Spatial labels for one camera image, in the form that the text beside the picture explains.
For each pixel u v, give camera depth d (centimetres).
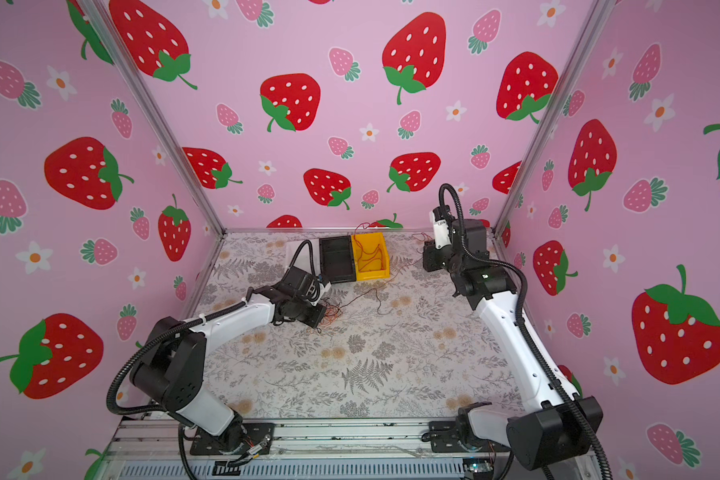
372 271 106
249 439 73
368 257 112
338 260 113
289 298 68
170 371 45
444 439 73
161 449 72
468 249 53
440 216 63
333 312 94
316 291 80
